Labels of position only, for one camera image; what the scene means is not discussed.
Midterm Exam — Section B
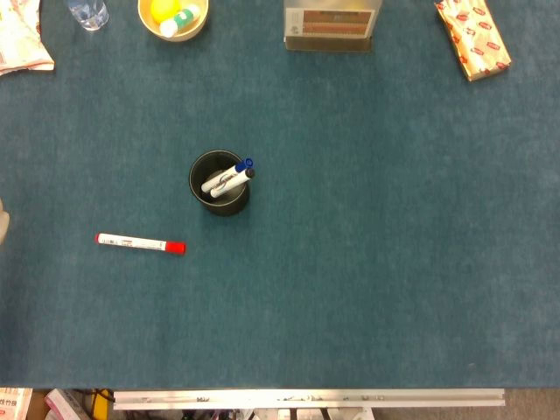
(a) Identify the white snack bag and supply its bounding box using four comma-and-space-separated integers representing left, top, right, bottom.
0, 0, 55, 76

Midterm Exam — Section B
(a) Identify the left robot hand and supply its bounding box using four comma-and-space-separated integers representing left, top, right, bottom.
0, 197, 10, 247

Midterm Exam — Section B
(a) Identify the red cap marker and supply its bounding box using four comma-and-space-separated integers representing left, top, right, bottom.
94, 233, 187, 256

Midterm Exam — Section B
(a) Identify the blue felt table cloth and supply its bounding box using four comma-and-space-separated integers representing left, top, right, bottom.
0, 0, 560, 390

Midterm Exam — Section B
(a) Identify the black-capped white marker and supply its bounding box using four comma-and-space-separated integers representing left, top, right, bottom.
210, 168, 256, 199

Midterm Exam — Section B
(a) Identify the small green white bottle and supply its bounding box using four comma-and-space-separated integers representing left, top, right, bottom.
159, 4, 201, 37

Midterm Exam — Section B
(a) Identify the red white printed box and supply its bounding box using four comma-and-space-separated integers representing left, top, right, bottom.
0, 387, 34, 420

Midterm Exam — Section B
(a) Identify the aluminium profile rail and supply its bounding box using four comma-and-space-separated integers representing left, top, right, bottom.
112, 388, 507, 411

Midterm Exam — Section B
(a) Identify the clear plastic water bottle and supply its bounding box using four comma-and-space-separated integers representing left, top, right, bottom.
65, 0, 109, 32

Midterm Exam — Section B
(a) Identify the black mesh pen cup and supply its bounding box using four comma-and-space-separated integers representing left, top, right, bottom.
188, 150, 251, 217

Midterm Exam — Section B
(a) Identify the gold red wrapped package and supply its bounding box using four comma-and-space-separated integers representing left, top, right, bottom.
434, 0, 512, 82

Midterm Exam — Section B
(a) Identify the blue cap marker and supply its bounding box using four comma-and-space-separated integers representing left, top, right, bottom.
200, 157, 255, 193

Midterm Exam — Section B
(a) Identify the yellow ball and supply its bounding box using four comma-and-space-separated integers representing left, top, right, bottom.
150, 0, 181, 24

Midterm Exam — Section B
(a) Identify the pink white packet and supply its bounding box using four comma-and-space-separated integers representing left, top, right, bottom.
43, 388, 93, 420

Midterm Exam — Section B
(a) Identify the beige bowl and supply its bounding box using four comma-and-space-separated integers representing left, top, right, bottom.
137, 0, 209, 43

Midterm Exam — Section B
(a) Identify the acrylic sign stand with card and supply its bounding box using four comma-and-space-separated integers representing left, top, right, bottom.
283, 0, 382, 53

